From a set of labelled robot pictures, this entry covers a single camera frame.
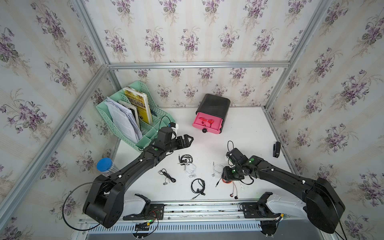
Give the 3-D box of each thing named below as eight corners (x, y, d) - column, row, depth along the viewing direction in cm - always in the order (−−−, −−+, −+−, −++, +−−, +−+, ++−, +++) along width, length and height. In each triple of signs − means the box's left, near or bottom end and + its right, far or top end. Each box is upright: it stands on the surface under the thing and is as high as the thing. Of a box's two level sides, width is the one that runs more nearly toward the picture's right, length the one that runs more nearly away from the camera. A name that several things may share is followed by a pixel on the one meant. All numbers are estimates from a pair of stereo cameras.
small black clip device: (272, 156, 95) (275, 153, 92) (272, 144, 101) (275, 140, 98) (277, 158, 95) (280, 154, 91) (277, 145, 101) (280, 141, 97)
